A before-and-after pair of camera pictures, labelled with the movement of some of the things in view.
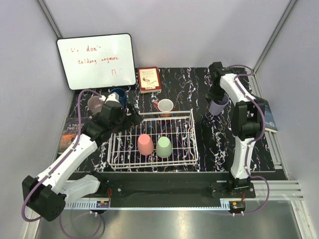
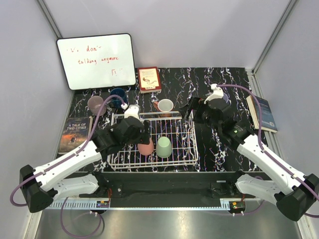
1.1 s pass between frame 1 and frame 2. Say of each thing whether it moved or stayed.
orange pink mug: stayed
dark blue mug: stayed
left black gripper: moved
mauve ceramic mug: stayed
